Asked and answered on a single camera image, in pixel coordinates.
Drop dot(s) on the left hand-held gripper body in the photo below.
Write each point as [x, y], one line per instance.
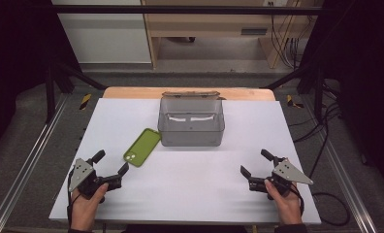
[80, 171]

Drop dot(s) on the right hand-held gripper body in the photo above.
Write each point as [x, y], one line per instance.
[288, 173]

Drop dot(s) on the green phone case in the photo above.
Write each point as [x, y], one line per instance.
[143, 145]

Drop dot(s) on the transparent grey storage box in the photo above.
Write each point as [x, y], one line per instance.
[190, 136]

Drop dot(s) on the person's right hand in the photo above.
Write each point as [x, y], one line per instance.
[287, 207]

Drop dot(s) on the person's left hand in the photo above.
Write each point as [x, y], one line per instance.
[86, 208]

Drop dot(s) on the yellow black tape marker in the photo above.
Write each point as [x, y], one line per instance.
[85, 101]
[290, 101]

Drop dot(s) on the person's dark clothing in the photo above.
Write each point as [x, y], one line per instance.
[186, 229]

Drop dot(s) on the white cabinet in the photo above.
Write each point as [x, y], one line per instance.
[106, 39]

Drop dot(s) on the black curtain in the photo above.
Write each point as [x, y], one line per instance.
[15, 64]
[364, 81]

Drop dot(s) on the wooden desk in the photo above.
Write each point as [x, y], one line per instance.
[212, 27]

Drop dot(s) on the aluminium rail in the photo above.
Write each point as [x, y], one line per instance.
[22, 181]
[345, 181]

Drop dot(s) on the black frame strut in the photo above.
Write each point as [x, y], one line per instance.
[317, 93]
[51, 93]

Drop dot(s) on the black horizontal frame bar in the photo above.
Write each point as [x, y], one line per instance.
[180, 9]

